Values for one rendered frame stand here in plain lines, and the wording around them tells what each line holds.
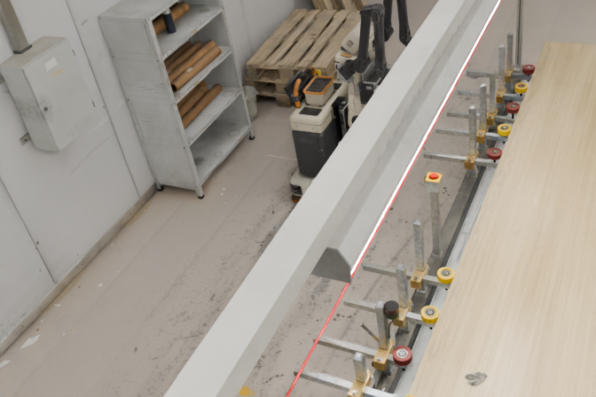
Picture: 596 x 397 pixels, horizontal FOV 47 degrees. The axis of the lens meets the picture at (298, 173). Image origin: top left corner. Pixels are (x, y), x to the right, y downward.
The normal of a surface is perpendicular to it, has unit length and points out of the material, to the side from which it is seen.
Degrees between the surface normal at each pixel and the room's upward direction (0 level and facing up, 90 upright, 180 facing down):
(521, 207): 0
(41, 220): 90
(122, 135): 90
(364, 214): 61
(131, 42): 90
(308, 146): 90
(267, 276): 0
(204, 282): 0
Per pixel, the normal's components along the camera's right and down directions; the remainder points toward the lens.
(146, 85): -0.43, 0.59
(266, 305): -0.15, -0.80
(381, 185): 0.70, -0.26
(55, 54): 0.89, 0.15
